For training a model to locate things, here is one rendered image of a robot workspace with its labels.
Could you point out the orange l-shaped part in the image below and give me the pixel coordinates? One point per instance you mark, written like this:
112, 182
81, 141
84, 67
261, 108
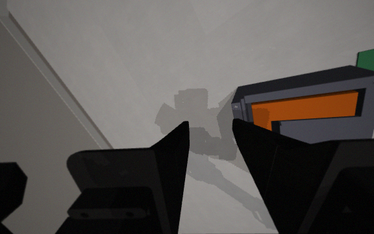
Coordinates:
334, 104

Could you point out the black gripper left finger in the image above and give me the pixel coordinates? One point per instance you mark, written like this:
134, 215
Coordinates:
162, 167

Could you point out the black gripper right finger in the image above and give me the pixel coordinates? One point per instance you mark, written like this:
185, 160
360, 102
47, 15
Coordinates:
294, 177

